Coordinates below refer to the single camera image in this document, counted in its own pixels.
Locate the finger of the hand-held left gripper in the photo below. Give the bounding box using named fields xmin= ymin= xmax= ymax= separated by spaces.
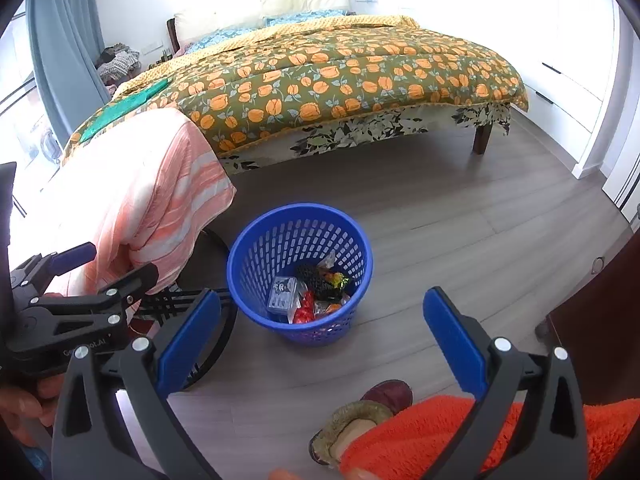
xmin=20 ymin=262 xmax=161 ymax=333
xmin=9 ymin=241 xmax=98 ymax=301

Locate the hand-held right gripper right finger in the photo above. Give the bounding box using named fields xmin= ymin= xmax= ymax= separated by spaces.
xmin=422 ymin=286 xmax=587 ymax=480

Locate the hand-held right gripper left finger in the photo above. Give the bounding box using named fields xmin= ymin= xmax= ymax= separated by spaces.
xmin=51 ymin=287 xmax=223 ymax=480

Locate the milk carton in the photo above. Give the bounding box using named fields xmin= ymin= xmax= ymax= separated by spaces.
xmin=267 ymin=276 xmax=299 ymax=323

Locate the bright red plastic wrapper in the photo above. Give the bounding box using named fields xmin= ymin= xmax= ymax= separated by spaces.
xmin=292 ymin=290 xmax=317 ymax=324

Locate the orange plastic wrapper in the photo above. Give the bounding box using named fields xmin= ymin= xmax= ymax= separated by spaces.
xmin=315 ymin=295 xmax=352 ymax=317

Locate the orange snack packet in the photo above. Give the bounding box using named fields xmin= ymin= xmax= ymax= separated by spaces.
xmin=322 ymin=269 xmax=350 ymax=291

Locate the black bumpy wrapper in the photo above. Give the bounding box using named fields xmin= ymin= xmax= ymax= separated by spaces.
xmin=296 ymin=265 xmax=341 ymax=302

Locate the blue plastic mesh basket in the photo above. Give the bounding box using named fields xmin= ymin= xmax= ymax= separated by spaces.
xmin=226 ymin=203 xmax=374 ymax=347

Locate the person's left hand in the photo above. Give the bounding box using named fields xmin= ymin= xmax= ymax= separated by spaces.
xmin=0 ymin=372 xmax=66 ymax=441

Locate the black table base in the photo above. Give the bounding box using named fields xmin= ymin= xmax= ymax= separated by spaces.
xmin=127 ymin=230 xmax=240 ymax=393

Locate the maroon slipper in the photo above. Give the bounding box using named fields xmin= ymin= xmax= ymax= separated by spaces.
xmin=309 ymin=380 xmax=415 ymax=468

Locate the orange fleece pants leg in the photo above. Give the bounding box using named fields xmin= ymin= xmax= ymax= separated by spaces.
xmin=340 ymin=394 xmax=640 ymax=480

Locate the striped orange white tablecloth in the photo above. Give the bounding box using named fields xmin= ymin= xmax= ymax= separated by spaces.
xmin=47 ymin=108 xmax=238 ymax=301

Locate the dark brown wooden cabinet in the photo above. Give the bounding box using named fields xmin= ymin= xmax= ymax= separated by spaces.
xmin=535 ymin=240 xmax=640 ymax=406

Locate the glass sliding door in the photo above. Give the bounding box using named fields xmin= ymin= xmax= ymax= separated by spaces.
xmin=0 ymin=10 xmax=56 ymax=211

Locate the green folded cloth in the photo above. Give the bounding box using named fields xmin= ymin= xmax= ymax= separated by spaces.
xmin=80 ymin=79 xmax=171 ymax=142

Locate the pile of clothes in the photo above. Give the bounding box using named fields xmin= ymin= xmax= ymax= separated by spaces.
xmin=96 ymin=46 xmax=141 ymax=83

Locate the wooden bed leg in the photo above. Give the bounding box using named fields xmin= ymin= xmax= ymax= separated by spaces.
xmin=472 ymin=122 xmax=496 ymax=155

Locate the blue grey curtain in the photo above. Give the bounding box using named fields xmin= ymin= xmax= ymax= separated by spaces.
xmin=27 ymin=0 xmax=108 ymax=146

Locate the floral bed skirt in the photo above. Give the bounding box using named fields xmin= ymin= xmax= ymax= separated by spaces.
xmin=217 ymin=100 xmax=513 ymax=173

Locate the blue patterned pillow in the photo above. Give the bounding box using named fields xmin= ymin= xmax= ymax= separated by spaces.
xmin=264 ymin=10 xmax=351 ymax=28
xmin=187 ymin=27 xmax=256 ymax=53

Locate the orange floral quilt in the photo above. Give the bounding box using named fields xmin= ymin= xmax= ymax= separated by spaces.
xmin=62 ymin=14 xmax=530 ymax=161

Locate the cream padded headboard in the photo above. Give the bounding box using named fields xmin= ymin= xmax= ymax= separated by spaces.
xmin=172 ymin=0 xmax=351 ymax=46

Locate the white wardrobe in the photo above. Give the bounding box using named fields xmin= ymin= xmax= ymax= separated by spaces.
xmin=415 ymin=0 xmax=640 ymax=221

